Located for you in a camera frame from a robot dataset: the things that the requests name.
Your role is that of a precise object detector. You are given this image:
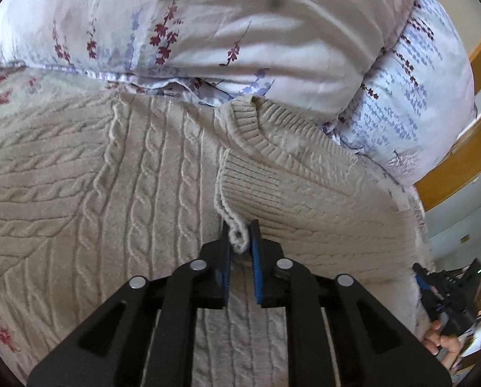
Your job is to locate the pink floral pillow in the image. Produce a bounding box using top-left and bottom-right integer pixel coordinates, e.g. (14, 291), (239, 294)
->
(0, 0), (414, 123)

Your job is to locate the person's right hand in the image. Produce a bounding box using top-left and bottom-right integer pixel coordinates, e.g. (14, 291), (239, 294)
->
(421, 321), (461, 371)

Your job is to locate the beige cable-knit sweater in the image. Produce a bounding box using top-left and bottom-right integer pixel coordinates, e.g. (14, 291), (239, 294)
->
(0, 94), (428, 386)

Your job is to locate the blue lavender print pillow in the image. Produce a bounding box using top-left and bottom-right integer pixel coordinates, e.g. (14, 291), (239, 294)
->
(322, 0), (477, 186)

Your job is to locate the wooden headboard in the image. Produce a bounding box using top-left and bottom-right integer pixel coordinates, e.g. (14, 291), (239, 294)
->
(415, 41), (481, 212)

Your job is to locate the floral bed sheet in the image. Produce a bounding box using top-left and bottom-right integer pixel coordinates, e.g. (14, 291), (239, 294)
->
(0, 68), (128, 385)

